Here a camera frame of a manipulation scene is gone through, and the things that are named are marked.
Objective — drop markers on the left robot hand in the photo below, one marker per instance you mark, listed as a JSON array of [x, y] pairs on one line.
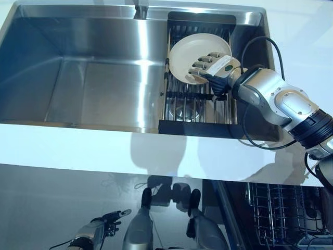
[[112, 220]]

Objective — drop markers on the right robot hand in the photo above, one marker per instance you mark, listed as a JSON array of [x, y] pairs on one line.
[[221, 66]]

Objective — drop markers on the beige deep ceramic plate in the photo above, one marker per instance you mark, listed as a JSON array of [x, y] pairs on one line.
[[187, 57]]

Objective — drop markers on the large dishwasher plate rack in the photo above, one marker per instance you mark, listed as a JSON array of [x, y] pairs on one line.
[[273, 216]]

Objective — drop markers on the grey left robot leg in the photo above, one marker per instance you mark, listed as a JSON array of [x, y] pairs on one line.
[[138, 229]]

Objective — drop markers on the black dish drying rack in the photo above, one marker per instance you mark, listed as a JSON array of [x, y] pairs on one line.
[[197, 130]]

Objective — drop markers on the chrome pull-down faucet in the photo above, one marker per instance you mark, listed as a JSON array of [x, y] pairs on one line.
[[140, 10]]

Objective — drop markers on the stainless steel kitchen sink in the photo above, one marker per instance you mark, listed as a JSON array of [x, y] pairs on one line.
[[91, 78]]

